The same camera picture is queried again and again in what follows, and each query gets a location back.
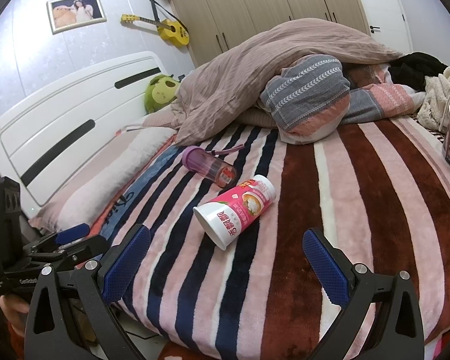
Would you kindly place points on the person's left hand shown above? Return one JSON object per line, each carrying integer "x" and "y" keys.
{"x": 14, "y": 311}

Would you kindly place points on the beige duvet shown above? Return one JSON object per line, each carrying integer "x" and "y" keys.
{"x": 247, "y": 63}

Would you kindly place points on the pink and white paper cup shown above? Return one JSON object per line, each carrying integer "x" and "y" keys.
{"x": 240, "y": 206}

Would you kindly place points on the framed wall poster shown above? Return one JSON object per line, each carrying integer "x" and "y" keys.
{"x": 77, "y": 12}

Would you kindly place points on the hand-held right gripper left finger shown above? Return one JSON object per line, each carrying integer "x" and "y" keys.
{"x": 124, "y": 268}

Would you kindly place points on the white and pink pillow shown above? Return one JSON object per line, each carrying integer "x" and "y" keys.
{"x": 108, "y": 172}

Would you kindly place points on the purple plastic water bottle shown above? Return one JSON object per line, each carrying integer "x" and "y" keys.
{"x": 210, "y": 165}

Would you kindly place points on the beige wooden wardrobe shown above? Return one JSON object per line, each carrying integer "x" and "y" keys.
{"x": 255, "y": 3}

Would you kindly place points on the black garment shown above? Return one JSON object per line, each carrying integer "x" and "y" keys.
{"x": 420, "y": 67}

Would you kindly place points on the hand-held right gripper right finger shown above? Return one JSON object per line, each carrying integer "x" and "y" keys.
{"x": 327, "y": 270}

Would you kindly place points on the striped fleece blanket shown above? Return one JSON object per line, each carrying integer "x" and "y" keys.
{"x": 341, "y": 195}

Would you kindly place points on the blue printed cloth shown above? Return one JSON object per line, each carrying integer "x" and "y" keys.
{"x": 135, "y": 195}

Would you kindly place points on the grey and pink striped quilt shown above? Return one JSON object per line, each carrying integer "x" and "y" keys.
{"x": 303, "y": 90}

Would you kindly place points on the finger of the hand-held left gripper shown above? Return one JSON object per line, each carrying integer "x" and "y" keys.
{"x": 84, "y": 250}
{"x": 73, "y": 231}

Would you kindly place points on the yellow guitar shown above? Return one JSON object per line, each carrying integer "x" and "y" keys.
{"x": 172, "y": 30}

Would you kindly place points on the white bed headboard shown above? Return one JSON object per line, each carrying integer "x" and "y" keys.
{"x": 60, "y": 112}

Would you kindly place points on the white fluffy garment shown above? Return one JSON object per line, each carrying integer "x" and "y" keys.
{"x": 437, "y": 97}

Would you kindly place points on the white door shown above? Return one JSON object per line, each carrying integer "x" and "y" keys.
{"x": 382, "y": 3}

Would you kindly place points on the green plush toy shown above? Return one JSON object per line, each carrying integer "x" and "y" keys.
{"x": 159, "y": 92}

